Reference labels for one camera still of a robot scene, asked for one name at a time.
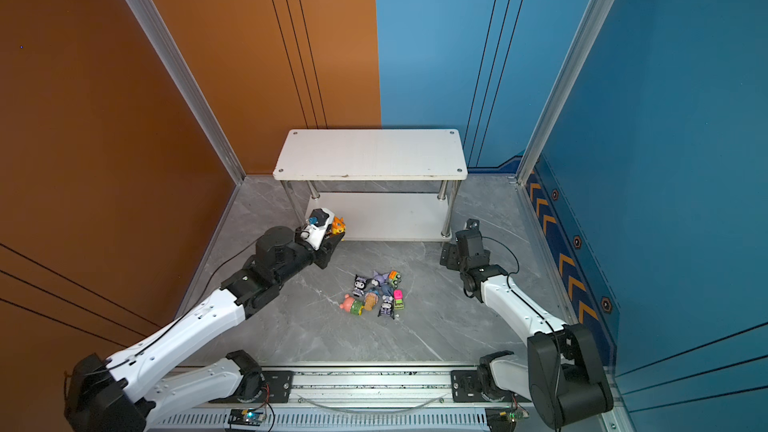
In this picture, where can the pink pig green toy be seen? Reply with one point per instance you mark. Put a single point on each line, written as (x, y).
(351, 305)

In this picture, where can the orange fox toy figure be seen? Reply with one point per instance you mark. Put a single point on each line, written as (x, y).
(338, 226)

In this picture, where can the right circuit board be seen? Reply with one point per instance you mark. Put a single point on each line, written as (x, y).
(504, 419)

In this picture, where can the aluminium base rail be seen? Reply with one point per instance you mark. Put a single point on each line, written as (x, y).
(349, 397)

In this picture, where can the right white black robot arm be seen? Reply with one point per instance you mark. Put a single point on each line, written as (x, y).
(563, 374)

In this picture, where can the white two-tier metal shelf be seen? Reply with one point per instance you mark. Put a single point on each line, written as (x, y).
(364, 155)

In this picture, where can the right aluminium corner post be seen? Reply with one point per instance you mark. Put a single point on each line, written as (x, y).
(581, 45)

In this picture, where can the aluminium corner post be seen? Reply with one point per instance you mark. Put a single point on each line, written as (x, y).
(157, 32)
(581, 45)

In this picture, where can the black white kuromi toy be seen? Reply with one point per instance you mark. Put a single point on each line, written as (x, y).
(359, 287)

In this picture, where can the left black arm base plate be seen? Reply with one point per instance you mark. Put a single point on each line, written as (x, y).
(270, 386)

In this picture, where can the left aluminium corner post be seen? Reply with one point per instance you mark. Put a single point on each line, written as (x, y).
(157, 32)

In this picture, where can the pink green block toy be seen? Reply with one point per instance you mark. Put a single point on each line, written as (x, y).
(398, 299)

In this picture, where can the purple bat toy figure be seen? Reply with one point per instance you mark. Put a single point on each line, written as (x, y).
(380, 283)

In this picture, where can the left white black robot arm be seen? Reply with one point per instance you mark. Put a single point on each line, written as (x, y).
(134, 388)

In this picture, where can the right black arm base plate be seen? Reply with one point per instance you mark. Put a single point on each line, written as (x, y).
(465, 385)

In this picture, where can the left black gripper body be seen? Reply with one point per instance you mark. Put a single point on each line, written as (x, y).
(321, 257)

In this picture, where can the green orange toy car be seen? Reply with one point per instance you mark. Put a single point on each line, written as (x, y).
(394, 278)

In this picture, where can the ice cream cone toy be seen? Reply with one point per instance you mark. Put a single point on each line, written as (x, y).
(371, 299)

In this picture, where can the grey purple kuromi toy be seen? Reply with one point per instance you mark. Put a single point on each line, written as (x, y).
(387, 307)

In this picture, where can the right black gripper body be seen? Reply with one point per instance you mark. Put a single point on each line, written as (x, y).
(450, 252)

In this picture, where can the left green circuit board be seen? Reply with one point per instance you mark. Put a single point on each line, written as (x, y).
(245, 419)

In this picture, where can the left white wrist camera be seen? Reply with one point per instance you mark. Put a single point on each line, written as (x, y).
(316, 227)

